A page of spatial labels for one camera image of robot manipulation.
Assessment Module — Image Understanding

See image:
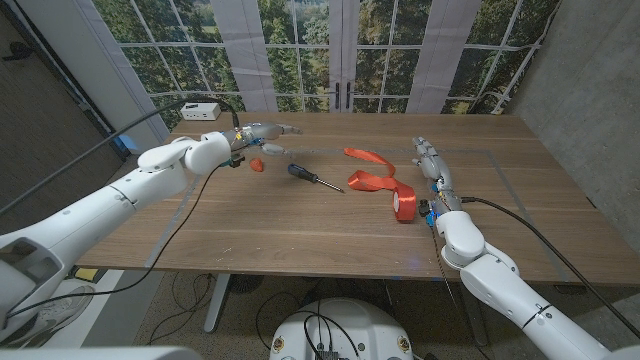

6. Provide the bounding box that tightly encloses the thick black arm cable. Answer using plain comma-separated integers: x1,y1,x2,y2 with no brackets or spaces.
0,94,241,217
459,196,640,340

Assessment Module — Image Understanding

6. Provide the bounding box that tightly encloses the yellow black floor mat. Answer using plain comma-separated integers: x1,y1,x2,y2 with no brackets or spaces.
73,267,101,284

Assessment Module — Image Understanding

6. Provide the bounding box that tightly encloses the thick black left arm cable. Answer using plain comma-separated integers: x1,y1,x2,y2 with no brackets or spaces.
0,94,241,217

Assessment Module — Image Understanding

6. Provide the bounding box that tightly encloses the orange satin ribbon roll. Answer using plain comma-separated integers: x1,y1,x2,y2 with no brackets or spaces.
343,147,418,224

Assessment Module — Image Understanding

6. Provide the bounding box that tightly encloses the grey white sneaker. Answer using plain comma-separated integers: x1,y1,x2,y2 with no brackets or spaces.
0,284,96,349

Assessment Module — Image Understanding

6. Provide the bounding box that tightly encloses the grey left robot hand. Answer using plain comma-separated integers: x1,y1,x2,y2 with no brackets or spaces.
219,121,304,170

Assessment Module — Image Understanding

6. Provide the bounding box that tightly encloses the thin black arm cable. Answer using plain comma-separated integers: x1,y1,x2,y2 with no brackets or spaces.
429,224,484,360
4,164,224,321

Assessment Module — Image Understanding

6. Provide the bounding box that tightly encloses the printed window forest backdrop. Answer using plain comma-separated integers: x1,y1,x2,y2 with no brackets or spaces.
92,0,561,132

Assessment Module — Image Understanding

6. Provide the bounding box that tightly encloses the white table leg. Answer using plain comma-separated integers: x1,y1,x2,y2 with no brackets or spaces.
203,273,232,334

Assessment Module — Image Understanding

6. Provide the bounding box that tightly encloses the white robot torso base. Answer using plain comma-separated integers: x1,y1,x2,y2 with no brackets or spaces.
268,297,415,360

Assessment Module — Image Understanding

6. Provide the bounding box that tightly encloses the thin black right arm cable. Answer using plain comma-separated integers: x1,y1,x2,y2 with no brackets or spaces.
429,224,484,360

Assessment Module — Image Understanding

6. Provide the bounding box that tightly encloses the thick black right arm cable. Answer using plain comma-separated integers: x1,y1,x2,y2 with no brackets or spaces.
459,196,640,340

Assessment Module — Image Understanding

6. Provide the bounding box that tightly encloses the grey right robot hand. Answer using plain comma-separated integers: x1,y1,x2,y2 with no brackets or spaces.
411,136,464,229

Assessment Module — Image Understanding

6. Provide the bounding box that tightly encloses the black blue handled screwdriver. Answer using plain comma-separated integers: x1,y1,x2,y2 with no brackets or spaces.
287,163,346,194

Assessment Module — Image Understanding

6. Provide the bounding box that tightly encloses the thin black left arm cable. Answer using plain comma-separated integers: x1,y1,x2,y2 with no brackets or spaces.
4,164,224,321

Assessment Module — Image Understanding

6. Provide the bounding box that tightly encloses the white power strip box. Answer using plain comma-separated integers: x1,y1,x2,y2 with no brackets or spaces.
180,102,222,122

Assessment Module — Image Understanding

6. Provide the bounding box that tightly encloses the small blue floor object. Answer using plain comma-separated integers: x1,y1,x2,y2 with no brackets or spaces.
112,133,141,154

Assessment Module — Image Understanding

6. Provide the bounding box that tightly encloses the black round ribbed disc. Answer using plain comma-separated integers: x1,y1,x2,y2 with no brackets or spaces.
228,273,265,295

